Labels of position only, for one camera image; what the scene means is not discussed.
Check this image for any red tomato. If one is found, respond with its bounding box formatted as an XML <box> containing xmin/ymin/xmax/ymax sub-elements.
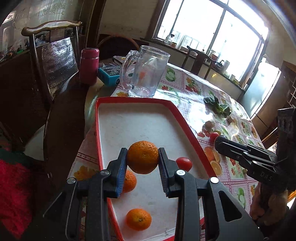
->
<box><xmin>209</xmin><ymin>132</ymin><xmax>220</xmax><ymax>143</ymax></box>
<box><xmin>176</xmin><ymin>157</ymin><xmax>193</xmax><ymax>172</ymax></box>

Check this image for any orange mandarin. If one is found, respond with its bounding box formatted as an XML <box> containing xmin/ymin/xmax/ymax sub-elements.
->
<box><xmin>125</xmin><ymin>208</ymin><xmax>152</xmax><ymax>231</ymax></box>
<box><xmin>126</xmin><ymin>141</ymin><xmax>159</xmax><ymax>174</ymax></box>
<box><xmin>123</xmin><ymin>170</ymin><xmax>137</xmax><ymax>193</ymax></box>

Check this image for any right hand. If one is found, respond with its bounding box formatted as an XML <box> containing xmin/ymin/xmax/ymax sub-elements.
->
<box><xmin>249</xmin><ymin>182</ymin><xmax>288</xmax><ymax>226</ymax></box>

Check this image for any red tomato in tray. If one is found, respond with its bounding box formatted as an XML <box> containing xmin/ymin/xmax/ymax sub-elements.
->
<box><xmin>176</xmin><ymin>157</ymin><xmax>193</xmax><ymax>172</ymax></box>

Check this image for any wooden side chair right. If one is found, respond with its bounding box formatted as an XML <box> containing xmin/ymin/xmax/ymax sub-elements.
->
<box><xmin>262</xmin><ymin>128</ymin><xmax>278</xmax><ymax>149</ymax></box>

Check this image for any green leafy vegetable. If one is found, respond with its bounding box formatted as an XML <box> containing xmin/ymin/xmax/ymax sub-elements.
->
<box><xmin>204</xmin><ymin>96</ymin><xmax>231</xmax><ymax>118</ymax></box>

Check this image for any floral fruit tablecloth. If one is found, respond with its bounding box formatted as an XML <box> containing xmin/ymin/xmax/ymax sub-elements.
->
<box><xmin>67</xmin><ymin>62</ymin><xmax>266</xmax><ymax>241</ymax></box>

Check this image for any red rimmed white tray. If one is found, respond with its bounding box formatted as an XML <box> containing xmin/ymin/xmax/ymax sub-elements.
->
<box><xmin>95</xmin><ymin>97</ymin><xmax>215</xmax><ymax>240</ymax></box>

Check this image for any wooden shelf cabinet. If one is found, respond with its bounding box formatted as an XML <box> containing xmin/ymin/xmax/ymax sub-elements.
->
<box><xmin>278</xmin><ymin>61</ymin><xmax>295</xmax><ymax>108</ymax></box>

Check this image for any silver refrigerator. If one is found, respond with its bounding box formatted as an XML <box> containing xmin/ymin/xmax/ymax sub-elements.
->
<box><xmin>238</xmin><ymin>58</ymin><xmax>281</xmax><ymax>118</ymax></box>

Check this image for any red fabric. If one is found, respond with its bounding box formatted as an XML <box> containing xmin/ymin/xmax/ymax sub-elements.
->
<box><xmin>1</xmin><ymin>149</ymin><xmax>32</xmax><ymax>240</ymax></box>

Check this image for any white cup on sill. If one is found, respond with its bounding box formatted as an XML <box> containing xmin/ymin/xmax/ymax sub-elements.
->
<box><xmin>221</xmin><ymin>60</ymin><xmax>230</xmax><ymax>74</ymax></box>

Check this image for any dark wooden far chair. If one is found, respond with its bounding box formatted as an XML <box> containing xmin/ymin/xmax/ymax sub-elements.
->
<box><xmin>181</xmin><ymin>46</ymin><xmax>216</xmax><ymax>80</ymax></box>

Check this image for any teal box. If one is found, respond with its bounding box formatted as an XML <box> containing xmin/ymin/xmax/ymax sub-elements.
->
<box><xmin>98</xmin><ymin>66</ymin><xmax>121</xmax><ymax>87</ymax></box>

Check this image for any pink thermos bottle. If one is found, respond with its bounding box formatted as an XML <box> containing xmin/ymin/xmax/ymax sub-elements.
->
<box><xmin>79</xmin><ymin>48</ymin><xmax>99</xmax><ymax>86</ymax></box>

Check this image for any clear glass mug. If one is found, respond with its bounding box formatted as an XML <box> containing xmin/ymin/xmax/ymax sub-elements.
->
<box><xmin>119</xmin><ymin>45</ymin><xmax>170</xmax><ymax>98</ymax></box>

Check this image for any dark wooden sideboard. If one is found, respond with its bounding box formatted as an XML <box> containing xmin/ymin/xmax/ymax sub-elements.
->
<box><xmin>1</xmin><ymin>51</ymin><xmax>48</xmax><ymax>147</ymax></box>

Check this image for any round back wooden chair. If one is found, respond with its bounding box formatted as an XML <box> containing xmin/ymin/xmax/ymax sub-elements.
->
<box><xmin>97</xmin><ymin>35</ymin><xmax>140</xmax><ymax>61</ymax></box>

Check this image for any wooden chair with cushion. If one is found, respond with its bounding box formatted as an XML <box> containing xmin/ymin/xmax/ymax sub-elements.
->
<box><xmin>21</xmin><ymin>20</ymin><xmax>83</xmax><ymax>160</ymax></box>

